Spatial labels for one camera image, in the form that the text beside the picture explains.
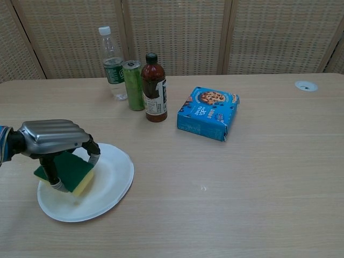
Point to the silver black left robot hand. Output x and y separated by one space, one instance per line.
53 134

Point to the green and yellow sponge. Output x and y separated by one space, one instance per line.
74 172

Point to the white paper plate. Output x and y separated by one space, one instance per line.
107 185

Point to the clear plastic water bottle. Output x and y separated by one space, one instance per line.
113 72

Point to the green drink can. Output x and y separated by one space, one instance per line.
133 88

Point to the dark sauce bottle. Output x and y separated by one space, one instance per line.
153 88

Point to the blue cookie box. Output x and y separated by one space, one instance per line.
207 113

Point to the woven folding screen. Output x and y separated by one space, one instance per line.
177 35

